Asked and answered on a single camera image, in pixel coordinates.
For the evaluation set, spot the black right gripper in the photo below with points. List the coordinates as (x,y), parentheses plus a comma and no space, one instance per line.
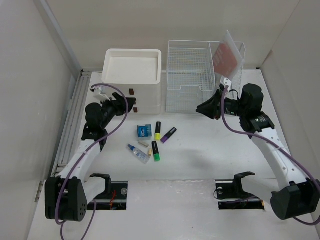
(211,108)

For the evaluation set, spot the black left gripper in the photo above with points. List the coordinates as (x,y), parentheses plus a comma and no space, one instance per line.
(119,104)

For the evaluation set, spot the white top drawer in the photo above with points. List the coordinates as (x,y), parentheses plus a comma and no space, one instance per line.
(143,90)

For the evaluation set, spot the clear mesh document pouch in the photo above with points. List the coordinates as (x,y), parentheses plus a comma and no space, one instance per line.
(227,59)

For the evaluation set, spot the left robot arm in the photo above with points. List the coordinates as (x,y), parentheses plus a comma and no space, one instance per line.
(68,194)

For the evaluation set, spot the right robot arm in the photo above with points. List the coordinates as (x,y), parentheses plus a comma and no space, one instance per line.
(297,192)

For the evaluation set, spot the white drawer organizer body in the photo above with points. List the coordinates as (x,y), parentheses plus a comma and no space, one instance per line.
(135,66)

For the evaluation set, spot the blue round jar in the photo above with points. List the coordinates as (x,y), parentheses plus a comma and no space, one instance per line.
(144,131)

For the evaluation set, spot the yellow highlighter marker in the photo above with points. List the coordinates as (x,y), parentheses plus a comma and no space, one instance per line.
(157,135)

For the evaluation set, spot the grey eraser stick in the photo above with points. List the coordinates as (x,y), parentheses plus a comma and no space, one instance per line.
(143,143)

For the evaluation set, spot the purple highlighter marker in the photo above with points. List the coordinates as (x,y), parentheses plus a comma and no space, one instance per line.
(168,135)

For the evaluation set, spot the clear spray bottle blue cap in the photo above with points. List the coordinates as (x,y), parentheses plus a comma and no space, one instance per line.
(143,157)

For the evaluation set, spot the green highlighter marker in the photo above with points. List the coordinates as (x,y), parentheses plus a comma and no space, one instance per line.
(155,150)

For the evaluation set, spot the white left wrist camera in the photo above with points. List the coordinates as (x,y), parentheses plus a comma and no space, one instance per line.
(99,93)

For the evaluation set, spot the white wire mesh file rack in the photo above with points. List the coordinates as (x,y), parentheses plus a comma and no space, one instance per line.
(191,79)

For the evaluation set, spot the aluminium rail frame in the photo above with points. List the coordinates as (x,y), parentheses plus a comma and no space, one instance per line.
(67,144)

